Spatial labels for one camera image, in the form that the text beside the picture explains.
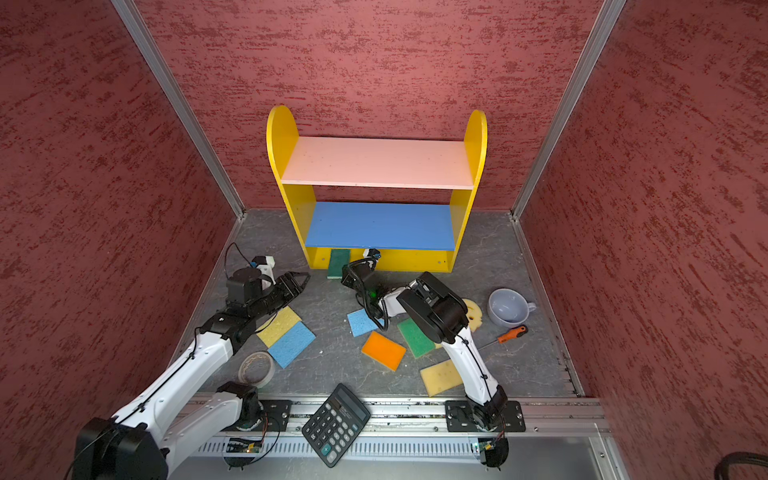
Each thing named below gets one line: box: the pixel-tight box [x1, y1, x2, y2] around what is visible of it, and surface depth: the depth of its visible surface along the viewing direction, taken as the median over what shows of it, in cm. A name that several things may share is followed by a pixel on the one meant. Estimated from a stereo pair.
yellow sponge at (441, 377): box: [420, 359, 463, 397], surface depth 81 cm
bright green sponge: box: [397, 318, 436, 359], surface depth 87 cm
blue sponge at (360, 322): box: [347, 308, 385, 338], surface depth 91 cm
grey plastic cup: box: [487, 287, 537, 327], surface depth 90 cm
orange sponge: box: [361, 331, 407, 372], surface depth 87 cm
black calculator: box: [301, 383, 371, 468], surface depth 72 cm
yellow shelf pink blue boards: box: [267, 106, 488, 271], surface depth 81 cm
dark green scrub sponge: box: [327, 249, 351, 279], surface depth 105 cm
